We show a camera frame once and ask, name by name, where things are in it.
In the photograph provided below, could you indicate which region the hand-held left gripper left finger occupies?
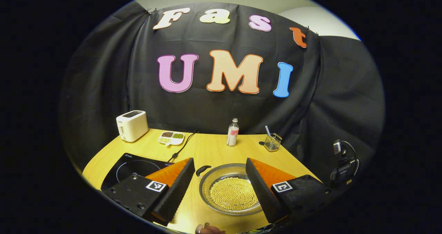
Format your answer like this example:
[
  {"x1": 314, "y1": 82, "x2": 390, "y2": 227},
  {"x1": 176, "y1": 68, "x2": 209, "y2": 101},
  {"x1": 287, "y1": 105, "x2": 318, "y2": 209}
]
[{"x1": 101, "y1": 157, "x2": 196, "y2": 226}]

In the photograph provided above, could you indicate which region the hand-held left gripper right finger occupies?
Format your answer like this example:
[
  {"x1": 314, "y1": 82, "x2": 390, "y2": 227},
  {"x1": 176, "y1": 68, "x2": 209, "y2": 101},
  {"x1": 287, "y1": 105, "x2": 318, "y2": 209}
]
[{"x1": 245, "y1": 157, "x2": 334, "y2": 224}]

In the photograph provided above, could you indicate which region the stainless steel pot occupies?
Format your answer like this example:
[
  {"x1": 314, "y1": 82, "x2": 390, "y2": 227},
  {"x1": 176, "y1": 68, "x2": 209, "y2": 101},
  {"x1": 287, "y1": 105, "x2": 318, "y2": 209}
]
[{"x1": 196, "y1": 163, "x2": 266, "y2": 216}]

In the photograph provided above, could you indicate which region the black induction cooktop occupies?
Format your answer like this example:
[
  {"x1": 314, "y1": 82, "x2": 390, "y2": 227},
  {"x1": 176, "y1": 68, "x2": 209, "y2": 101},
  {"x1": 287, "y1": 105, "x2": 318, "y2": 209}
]
[{"x1": 100, "y1": 153, "x2": 175, "y2": 192}]

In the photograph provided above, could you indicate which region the pile of yellow soybeans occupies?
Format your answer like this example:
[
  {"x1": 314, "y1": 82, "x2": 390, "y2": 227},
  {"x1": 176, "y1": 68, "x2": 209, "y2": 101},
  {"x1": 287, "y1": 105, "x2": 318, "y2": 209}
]
[{"x1": 209, "y1": 177, "x2": 260, "y2": 211}]

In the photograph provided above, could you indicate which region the square glass cup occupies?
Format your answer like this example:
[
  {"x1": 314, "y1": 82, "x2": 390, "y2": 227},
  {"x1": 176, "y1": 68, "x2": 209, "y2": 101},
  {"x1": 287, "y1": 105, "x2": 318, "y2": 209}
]
[{"x1": 264, "y1": 133, "x2": 282, "y2": 152}]

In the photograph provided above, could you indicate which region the white divided bean dish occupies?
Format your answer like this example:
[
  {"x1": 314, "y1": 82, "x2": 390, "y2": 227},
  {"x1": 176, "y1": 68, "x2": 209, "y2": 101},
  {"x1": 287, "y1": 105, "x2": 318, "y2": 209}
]
[{"x1": 158, "y1": 131, "x2": 185, "y2": 147}]

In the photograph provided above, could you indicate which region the clear bottle pink label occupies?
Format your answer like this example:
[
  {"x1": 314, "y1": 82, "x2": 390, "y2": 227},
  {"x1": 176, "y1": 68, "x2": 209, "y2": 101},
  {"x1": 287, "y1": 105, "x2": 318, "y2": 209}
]
[{"x1": 226, "y1": 118, "x2": 240, "y2": 147}]

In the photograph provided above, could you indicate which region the white toaster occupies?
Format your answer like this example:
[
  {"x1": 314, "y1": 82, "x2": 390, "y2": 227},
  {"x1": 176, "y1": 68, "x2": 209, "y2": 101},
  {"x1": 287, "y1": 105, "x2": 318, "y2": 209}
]
[{"x1": 116, "y1": 110, "x2": 149, "y2": 143}]

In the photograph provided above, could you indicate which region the black power cable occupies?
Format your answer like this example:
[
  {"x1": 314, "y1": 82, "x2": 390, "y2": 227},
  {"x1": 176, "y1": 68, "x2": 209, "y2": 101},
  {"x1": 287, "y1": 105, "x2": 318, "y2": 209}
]
[{"x1": 167, "y1": 130, "x2": 199, "y2": 162}]

